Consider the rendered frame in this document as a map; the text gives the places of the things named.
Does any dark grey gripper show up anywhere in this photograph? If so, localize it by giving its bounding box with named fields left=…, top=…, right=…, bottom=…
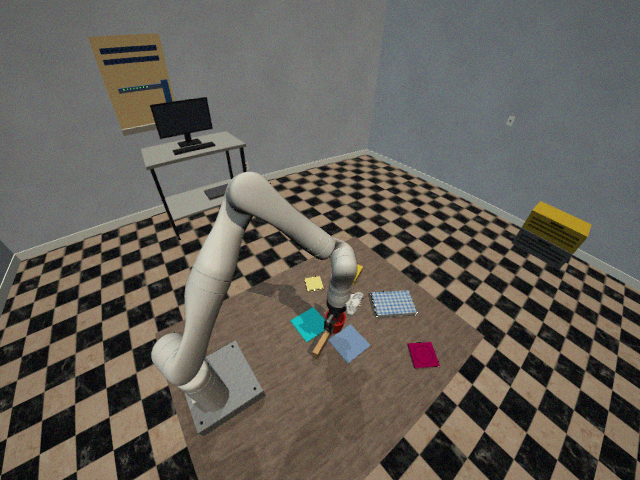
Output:
left=324, top=301, right=346, bottom=333

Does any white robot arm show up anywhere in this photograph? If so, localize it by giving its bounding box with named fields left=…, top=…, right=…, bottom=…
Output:
left=151, top=172, right=363, bottom=413

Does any yellow sticky-note pad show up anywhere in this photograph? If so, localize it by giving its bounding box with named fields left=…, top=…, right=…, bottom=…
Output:
left=305, top=276, right=324, bottom=292

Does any crimson square coaster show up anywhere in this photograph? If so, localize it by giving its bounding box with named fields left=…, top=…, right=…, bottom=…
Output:
left=408, top=342, right=440, bottom=369

